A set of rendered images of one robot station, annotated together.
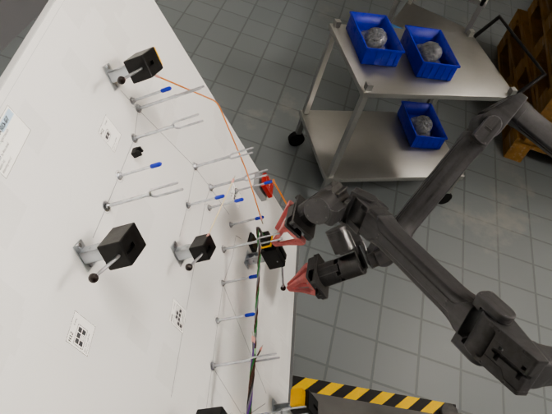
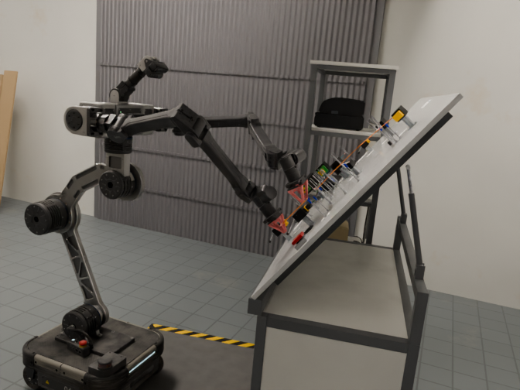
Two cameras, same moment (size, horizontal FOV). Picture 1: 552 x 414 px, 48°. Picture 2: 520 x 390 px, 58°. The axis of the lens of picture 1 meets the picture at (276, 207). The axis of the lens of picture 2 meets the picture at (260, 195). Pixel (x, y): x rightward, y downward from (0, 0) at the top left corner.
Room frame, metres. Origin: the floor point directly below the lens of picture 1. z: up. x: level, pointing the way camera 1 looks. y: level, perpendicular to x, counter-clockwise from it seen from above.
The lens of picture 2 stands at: (2.79, 0.55, 1.62)
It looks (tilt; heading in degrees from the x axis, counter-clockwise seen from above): 12 degrees down; 203
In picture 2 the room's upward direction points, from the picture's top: 5 degrees clockwise
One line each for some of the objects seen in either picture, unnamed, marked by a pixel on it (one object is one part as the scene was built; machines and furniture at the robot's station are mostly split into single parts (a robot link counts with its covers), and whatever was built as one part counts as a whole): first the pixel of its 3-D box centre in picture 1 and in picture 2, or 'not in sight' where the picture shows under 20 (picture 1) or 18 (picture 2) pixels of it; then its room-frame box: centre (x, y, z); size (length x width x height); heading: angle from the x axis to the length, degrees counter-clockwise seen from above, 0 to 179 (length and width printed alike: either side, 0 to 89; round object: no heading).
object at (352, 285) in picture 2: not in sight; (340, 312); (0.62, 0.13, 0.60); 1.17 x 0.58 x 0.40; 11
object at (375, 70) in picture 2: not in sight; (337, 206); (-0.27, -0.15, 0.93); 0.60 x 0.50 x 1.85; 11
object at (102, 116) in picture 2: not in sight; (101, 122); (1.22, -0.87, 1.45); 0.09 x 0.08 x 0.12; 1
